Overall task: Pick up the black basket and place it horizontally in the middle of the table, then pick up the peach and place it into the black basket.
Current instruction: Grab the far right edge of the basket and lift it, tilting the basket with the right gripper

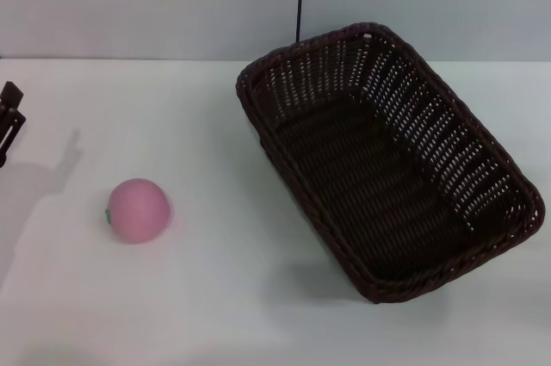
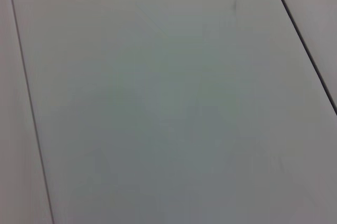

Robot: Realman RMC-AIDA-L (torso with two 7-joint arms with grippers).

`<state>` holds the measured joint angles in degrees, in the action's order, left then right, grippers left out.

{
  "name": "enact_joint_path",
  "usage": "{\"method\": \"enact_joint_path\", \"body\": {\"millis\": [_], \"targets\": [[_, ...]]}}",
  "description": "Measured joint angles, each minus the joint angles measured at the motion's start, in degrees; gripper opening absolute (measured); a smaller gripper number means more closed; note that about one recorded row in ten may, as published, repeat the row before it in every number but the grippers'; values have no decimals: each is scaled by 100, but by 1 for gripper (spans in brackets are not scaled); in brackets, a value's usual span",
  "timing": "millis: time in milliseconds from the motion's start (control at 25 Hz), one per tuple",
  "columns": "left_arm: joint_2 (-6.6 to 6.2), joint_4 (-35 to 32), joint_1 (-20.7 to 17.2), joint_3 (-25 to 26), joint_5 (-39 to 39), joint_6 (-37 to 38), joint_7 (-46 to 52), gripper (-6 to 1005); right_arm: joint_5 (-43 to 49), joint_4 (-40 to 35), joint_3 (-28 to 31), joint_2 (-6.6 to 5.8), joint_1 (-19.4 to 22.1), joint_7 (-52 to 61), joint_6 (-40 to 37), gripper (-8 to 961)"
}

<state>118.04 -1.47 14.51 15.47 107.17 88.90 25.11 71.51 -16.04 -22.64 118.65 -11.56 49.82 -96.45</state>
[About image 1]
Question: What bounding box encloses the dark brown woven basket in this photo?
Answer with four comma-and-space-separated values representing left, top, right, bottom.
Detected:
235, 21, 546, 305

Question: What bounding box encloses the pink toy peach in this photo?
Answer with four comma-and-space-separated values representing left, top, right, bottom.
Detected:
104, 177, 173, 246

